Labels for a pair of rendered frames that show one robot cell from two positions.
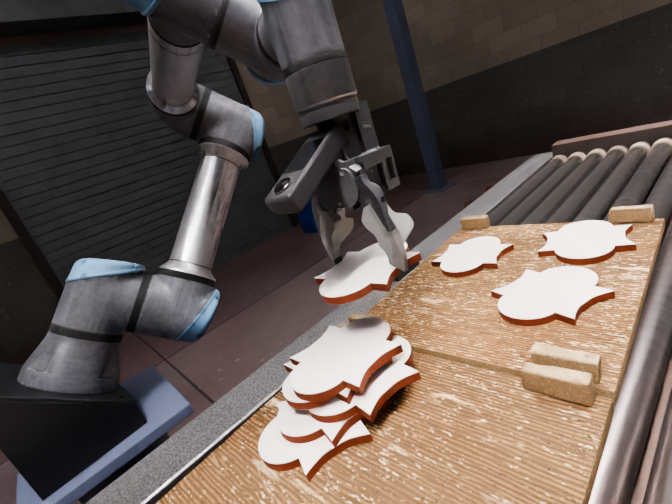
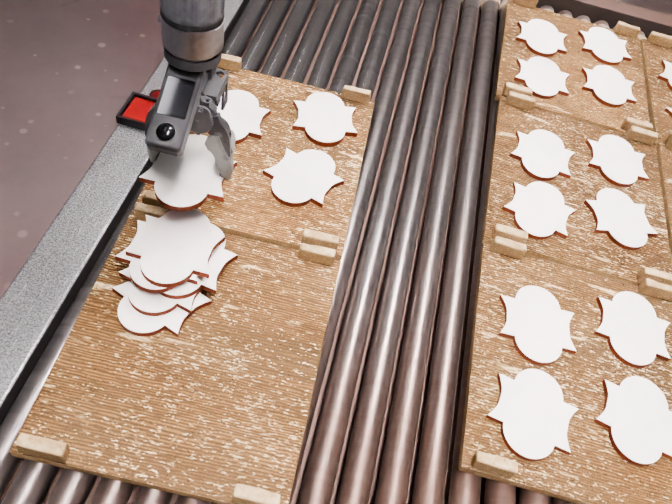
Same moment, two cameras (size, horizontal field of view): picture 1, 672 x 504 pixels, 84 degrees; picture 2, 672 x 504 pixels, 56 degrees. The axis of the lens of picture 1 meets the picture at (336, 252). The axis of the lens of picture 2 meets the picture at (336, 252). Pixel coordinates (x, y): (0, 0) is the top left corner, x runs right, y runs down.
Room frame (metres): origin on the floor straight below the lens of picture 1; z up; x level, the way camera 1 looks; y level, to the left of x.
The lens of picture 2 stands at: (-0.13, 0.32, 1.76)
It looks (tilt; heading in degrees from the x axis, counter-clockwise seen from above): 52 degrees down; 308
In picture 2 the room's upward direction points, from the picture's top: 15 degrees clockwise
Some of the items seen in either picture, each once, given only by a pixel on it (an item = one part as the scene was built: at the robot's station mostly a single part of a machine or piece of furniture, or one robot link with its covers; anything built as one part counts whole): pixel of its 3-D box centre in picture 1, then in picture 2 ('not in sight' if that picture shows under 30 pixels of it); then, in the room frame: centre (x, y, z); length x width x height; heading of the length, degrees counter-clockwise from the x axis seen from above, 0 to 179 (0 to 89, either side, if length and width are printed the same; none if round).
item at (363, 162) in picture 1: (347, 157); (194, 82); (0.47, -0.05, 1.20); 0.09 x 0.08 x 0.12; 130
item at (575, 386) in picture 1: (557, 381); (317, 253); (0.28, -0.16, 0.95); 0.06 x 0.02 x 0.03; 40
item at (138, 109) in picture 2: not in sight; (144, 112); (0.73, -0.11, 0.92); 0.06 x 0.06 x 0.01; 37
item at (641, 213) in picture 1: (630, 214); (356, 94); (0.55, -0.48, 0.95); 0.06 x 0.02 x 0.03; 40
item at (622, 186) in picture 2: not in sight; (580, 183); (0.13, -0.71, 0.94); 0.41 x 0.35 x 0.04; 127
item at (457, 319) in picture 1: (505, 278); (267, 150); (0.52, -0.24, 0.93); 0.41 x 0.35 x 0.02; 130
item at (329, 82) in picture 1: (320, 91); (190, 31); (0.47, -0.05, 1.28); 0.08 x 0.08 x 0.05
